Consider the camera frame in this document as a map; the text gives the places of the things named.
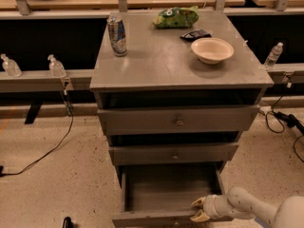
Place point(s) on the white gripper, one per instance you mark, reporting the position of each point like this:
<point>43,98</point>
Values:
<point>210,207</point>

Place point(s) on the grey bottom drawer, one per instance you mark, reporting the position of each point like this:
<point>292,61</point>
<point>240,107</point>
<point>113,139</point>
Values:
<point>159,195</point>

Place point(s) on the grey drawer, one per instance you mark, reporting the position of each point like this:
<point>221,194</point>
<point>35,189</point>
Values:
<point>172,153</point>
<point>159,195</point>
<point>169,120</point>

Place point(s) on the grey middle drawer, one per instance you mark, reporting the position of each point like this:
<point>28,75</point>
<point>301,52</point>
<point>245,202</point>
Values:
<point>172,153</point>

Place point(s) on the grey top drawer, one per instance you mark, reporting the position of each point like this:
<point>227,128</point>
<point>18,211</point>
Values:
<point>169,120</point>

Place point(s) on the grey wooden drawer cabinet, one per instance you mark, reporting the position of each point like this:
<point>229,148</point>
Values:
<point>161,70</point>

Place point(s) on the black object bottom edge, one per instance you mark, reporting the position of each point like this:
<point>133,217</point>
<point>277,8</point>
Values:
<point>67,223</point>

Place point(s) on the white bowl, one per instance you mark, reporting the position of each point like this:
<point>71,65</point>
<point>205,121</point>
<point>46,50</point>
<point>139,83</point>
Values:
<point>212,51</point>

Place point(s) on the dark blue snack packet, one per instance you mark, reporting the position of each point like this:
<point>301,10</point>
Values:
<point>195,35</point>

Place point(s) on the clear water bottle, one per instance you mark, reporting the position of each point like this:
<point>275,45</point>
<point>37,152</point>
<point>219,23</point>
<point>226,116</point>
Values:
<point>273,55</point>

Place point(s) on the green chip bag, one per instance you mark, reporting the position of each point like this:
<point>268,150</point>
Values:
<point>176,17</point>

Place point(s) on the silver blue drink can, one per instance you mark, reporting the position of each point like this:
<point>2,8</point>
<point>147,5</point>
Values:
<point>115,26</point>

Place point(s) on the clear pump bottle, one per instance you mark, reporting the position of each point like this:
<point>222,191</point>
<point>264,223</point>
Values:
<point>56,67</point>
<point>10,66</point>

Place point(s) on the clear pump bottle far left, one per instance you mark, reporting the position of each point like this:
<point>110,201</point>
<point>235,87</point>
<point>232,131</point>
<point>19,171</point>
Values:
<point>10,66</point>

